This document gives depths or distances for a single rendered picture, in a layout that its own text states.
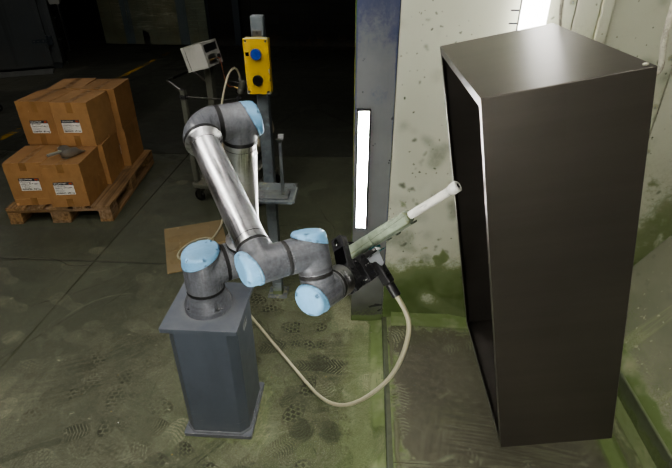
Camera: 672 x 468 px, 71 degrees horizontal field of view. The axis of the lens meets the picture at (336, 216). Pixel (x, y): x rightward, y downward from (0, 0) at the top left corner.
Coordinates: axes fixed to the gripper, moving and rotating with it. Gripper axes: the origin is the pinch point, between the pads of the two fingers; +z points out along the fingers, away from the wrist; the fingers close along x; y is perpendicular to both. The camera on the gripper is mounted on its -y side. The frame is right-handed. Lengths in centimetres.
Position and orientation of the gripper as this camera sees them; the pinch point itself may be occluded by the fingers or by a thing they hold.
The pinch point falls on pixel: (372, 250)
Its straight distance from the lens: 149.9
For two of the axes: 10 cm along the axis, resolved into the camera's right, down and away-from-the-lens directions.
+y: 5.4, 8.3, -1.0
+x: 6.4, -4.9, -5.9
